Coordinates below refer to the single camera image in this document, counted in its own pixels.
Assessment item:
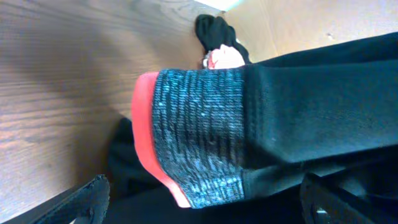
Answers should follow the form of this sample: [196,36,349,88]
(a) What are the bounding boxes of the black garment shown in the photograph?
[195,14,251,64]

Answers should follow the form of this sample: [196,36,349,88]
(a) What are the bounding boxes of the pink garment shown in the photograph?
[202,44,245,70]

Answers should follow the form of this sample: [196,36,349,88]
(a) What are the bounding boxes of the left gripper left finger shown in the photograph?
[6,174,111,224]

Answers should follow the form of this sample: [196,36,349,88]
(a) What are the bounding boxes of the black leggings red waistband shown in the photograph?
[102,32,398,224]

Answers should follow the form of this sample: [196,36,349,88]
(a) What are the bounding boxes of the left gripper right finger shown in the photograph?
[300,173,397,224]

